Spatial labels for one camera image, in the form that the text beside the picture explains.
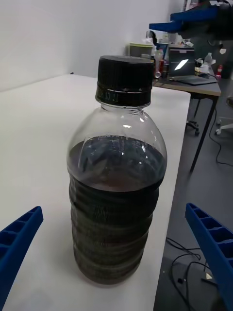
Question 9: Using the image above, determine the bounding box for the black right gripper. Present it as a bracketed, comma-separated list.
[149, 0, 233, 40]

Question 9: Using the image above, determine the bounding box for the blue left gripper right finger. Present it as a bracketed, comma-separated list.
[185, 203, 233, 311]

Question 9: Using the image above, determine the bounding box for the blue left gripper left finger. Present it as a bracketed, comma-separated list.
[0, 206, 44, 311]

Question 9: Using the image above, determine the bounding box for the dark drink bottle black cap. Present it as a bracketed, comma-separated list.
[67, 55, 168, 289]

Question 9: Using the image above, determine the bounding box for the open laptop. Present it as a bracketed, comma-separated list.
[168, 47, 219, 86]

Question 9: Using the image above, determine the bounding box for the pale green lidded box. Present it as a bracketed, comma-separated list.
[128, 42, 155, 59]

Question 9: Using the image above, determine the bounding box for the grey desk with black legs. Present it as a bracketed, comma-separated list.
[154, 72, 222, 172]

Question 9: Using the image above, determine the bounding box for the white office chair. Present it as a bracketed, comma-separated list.
[215, 96, 233, 136]

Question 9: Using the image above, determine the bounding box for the black floor cable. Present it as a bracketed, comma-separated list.
[166, 237, 220, 311]

